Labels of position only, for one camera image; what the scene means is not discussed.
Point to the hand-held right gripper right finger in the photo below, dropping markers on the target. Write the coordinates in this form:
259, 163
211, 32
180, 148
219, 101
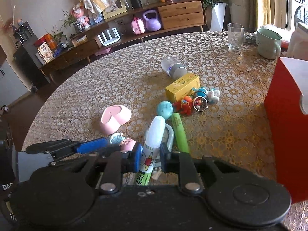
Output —
164, 158

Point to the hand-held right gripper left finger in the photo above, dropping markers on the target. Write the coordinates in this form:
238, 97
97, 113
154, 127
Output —
136, 158

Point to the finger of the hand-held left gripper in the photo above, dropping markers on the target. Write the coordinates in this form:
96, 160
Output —
93, 145
72, 159

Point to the pink figurine toy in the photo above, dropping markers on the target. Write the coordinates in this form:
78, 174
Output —
127, 144

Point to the pale blue figurine toy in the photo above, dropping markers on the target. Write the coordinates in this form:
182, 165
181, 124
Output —
117, 138

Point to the white green glue stick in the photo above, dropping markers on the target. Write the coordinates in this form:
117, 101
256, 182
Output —
154, 134

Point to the green highlighter pen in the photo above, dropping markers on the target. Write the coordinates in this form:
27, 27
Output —
180, 132

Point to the pink heart-shaped box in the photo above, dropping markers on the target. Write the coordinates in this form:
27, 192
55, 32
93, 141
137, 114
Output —
115, 119

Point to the teal round toy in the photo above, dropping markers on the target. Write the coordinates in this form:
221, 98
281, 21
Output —
164, 109

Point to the red cardboard box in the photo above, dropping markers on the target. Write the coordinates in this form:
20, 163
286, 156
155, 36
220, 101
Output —
286, 130

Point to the round keyring charm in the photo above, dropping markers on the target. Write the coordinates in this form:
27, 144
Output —
199, 103

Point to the yellow cardboard box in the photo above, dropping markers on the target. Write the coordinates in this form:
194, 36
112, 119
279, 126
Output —
181, 87

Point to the white grey cabinet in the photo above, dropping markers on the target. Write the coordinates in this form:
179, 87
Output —
10, 81

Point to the clear bottle grey cap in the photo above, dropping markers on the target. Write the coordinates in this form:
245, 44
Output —
175, 68

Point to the printed snack box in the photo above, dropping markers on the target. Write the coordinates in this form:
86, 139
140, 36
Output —
45, 52

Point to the white flat box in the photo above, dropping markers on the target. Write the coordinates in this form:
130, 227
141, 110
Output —
79, 41

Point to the black cabinet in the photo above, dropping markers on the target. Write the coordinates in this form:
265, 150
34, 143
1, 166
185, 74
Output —
26, 57

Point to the white router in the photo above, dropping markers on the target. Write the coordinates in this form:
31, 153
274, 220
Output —
109, 37

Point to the orange box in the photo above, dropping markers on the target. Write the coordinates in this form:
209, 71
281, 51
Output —
47, 39

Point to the small potted plant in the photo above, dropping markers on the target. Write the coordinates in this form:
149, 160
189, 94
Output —
73, 22

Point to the pink toy case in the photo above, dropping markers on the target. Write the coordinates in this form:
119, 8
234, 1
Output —
137, 26

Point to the pink doll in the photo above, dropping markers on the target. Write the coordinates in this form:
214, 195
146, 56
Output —
79, 14

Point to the purple kettlebell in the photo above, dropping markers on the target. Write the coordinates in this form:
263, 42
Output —
152, 22

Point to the clear drinking glass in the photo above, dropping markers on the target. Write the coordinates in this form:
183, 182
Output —
235, 37

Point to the small items pile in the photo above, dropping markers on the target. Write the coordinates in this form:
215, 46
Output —
250, 38

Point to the wooden sideboard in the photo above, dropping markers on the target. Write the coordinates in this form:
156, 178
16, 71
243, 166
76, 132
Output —
182, 12

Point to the black speaker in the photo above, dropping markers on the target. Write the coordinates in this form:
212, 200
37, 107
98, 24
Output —
135, 0

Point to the white tall planter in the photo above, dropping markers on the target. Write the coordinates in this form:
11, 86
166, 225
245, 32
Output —
218, 16

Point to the pale green mug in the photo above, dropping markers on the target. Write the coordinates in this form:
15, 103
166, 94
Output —
268, 43

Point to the yellow curtain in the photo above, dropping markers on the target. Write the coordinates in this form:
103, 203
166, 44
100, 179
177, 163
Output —
269, 2

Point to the white washing machine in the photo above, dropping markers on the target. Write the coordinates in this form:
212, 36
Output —
299, 9

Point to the cream picture frame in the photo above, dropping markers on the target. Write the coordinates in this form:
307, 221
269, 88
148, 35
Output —
115, 8

